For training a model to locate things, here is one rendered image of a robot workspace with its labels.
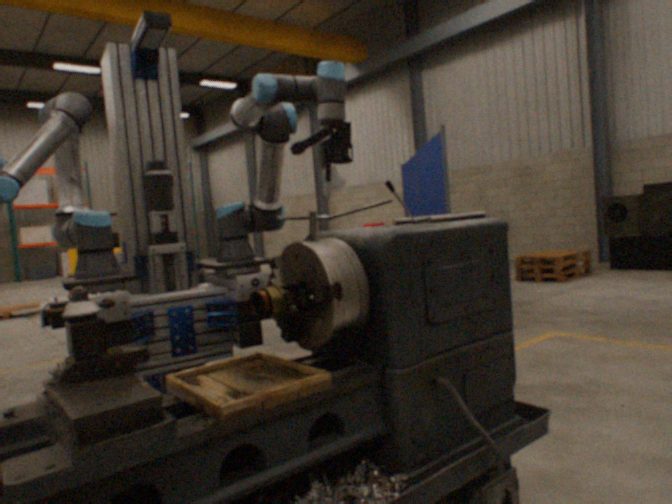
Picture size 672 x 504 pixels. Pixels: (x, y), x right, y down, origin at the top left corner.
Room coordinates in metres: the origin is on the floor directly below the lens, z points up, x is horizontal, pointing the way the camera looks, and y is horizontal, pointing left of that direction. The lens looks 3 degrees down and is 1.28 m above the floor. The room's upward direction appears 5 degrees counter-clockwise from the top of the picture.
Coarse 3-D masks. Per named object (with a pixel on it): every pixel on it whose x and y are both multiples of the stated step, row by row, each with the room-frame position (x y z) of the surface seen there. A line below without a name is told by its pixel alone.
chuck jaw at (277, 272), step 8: (280, 256) 1.46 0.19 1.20; (272, 264) 1.46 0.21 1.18; (280, 264) 1.44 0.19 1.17; (288, 264) 1.46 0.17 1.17; (272, 272) 1.42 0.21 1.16; (280, 272) 1.42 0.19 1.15; (288, 272) 1.44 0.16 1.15; (272, 280) 1.39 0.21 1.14; (280, 280) 1.40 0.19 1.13; (288, 280) 1.42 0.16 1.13; (296, 280) 1.43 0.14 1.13; (288, 288) 1.42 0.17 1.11; (296, 288) 1.45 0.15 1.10
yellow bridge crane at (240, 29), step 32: (0, 0) 9.65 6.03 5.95; (32, 0) 9.77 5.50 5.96; (64, 0) 10.10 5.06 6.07; (96, 0) 10.47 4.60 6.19; (128, 0) 10.87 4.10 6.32; (160, 0) 11.30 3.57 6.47; (192, 32) 11.88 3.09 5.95; (224, 32) 12.22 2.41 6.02; (256, 32) 12.77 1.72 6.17; (288, 32) 13.37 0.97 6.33; (320, 32) 14.03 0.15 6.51
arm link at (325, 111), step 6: (318, 108) 1.38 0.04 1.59; (324, 108) 1.36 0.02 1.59; (330, 108) 1.36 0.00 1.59; (336, 108) 1.36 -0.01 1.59; (342, 108) 1.37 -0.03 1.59; (318, 114) 1.38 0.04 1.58; (324, 114) 1.36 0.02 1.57; (330, 114) 1.36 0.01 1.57; (336, 114) 1.36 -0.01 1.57; (342, 114) 1.37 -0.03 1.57
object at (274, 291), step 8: (264, 288) 1.35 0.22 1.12; (272, 288) 1.35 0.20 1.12; (280, 288) 1.35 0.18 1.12; (256, 296) 1.37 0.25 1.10; (264, 296) 1.32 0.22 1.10; (272, 296) 1.32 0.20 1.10; (280, 296) 1.34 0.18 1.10; (256, 304) 1.37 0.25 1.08; (264, 304) 1.31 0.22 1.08; (272, 304) 1.32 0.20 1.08; (280, 304) 1.33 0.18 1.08; (256, 312) 1.34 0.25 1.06; (264, 312) 1.31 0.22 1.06; (272, 312) 1.32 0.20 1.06; (280, 312) 1.34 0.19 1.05
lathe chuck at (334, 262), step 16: (320, 240) 1.43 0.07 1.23; (288, 256) 1.46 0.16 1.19; (304, 256) 1.39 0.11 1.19; (320, 256) 1.34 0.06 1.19; (336, 256) 1.36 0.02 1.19; (304, 272) 1.40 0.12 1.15; (320, 272) 1.34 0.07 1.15; (336, 272) 1.33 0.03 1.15; (352, 272) 1.36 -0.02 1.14; (304, 288) 1.48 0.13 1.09; (352, 288) 1.34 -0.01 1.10; (320, 304) 1.35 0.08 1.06; (336, 304) 1.30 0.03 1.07; (352, 304) 1.34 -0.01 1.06; (304, 320) 1.41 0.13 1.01; (320, 320) 1.35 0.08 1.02; (336, 320) 1.31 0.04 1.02; (352, 320) 1.35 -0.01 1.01; (304, 336) 1.42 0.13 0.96; (320, 336) 1.36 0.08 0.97; (336, 336) 1.35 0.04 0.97
